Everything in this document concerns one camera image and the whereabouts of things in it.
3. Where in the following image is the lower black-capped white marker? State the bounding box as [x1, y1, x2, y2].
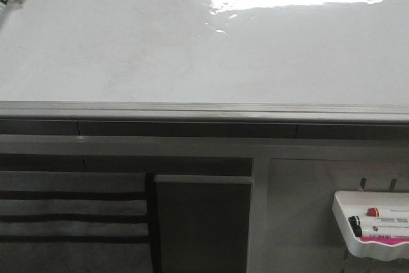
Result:
[351, 226, 408, 239]

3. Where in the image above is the red-capped white marker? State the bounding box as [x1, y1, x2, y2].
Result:
[367, 207, 409, 218]

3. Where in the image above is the pink eraser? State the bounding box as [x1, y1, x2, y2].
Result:
[359, 237, 409, 245]

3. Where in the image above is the dark grey panel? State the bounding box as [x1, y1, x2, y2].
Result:
[157, 181, 252, 272]

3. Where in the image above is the right black wall hook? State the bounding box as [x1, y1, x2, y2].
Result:
[389, 178, 397, 192]

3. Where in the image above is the black wall hook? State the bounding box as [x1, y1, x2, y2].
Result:
[359, 178, 367, 192]
[389, 178, 397, 192]

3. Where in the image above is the left black wall hook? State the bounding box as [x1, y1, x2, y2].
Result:
[359, 178, 367, 192]

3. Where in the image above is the white plastic tray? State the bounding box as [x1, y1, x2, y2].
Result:
[332, 191, 408, 261]

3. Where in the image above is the upper black-capped white marker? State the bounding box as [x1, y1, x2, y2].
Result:
[348, 215, 408, 227]

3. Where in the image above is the white whiteboard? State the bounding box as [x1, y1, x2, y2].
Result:
[1, 0, 408, 105]

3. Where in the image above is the black-capped white marker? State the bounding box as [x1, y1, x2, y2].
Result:
[348, 215, 408, 227]
[351, 226, 408, 239]

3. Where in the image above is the grey metal whiteboard rail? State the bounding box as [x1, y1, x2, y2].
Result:
[1, 101, 408, 125]

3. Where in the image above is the grey black-striped fabric organizer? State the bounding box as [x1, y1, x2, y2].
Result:
[1, 171, 161, 272]

